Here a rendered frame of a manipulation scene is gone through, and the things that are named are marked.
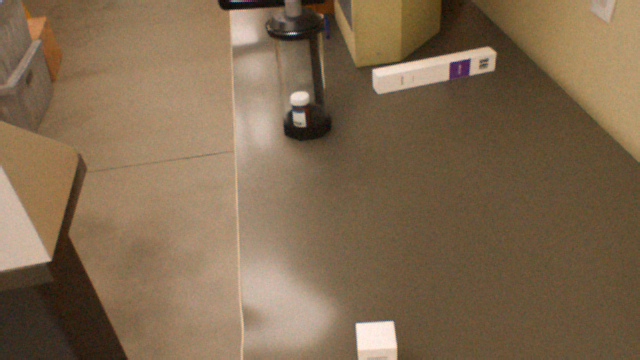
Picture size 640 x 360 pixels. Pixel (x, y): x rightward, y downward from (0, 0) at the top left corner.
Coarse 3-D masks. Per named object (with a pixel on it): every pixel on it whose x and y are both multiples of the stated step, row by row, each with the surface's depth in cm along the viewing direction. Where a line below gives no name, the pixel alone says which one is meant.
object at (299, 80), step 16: (320, 16) 103; (272, 32) 100; (288, 32) 99; (304, 32) 98; (320, 32) 101; (288, 48) 101; (304, 48) 101; (320, 48) 104; (288, 64) 103; (304, 64) 103; (320, 64) 105; (288, 80) 105; (304, 80) 105; (320, 80) 107; (288, 96) 107; (304, 96) 107; (320, 96) 108; (288, 112) 110; (304, 112) 109; (320, 112) 110
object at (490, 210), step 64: (448, 0) 166; (256, 64) 142; (384, 64) 136; (512, 64) 131; (256, 128) 117; (384, 128) 114; (448, 128) 112; (512, 128) 110; (576, 128) 108; (256, 192) 100; (320, 192) 99; (384, 192) 97; (448, 192) 96; (512, 192) 95; (576, 192) 94; (256, 256) 87; (320, 256) 86; (384, 256) 85; (448, 256) 84; (512, 256) 83; (576, 256) 83; (256, 320) 78; (320, 320) 77; (384, 320) 76; (448, 320) 75; (512, 320) 74; (576, 320) 74
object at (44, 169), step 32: (0, 128) 81; (0, 160) 79; (32, 160) 90; (64, 160) 104; (0, 192) 81; (32, 192) 88; (64, 192) 101; (0, 224) 84; (32, 224) 86; (0, 256) 88; (32, 256) 89
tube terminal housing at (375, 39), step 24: (360, 0) 126; (384, 0) 127; (408, 0) 130; (432, 0) 140; (360, 24) 130; (384, 24) 131; (408, 24) 134; (432, 24) 144; (360, 48) 133; (384, 48) 134; (408, 48) 138
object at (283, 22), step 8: (288, 0) 99; (296, 0) 99; (288, 8) 100; (296, 8) 100; (304, 8) 103; (280, 16) 101; (288, 16) 101; (296, 16) 100; (304, 16) 100; (312, 16) 100; (272, 24) 101; (280, 24) 99; (288, 24) 99; (296, 24) 99; (304, 24) 99; (312, 24) 100
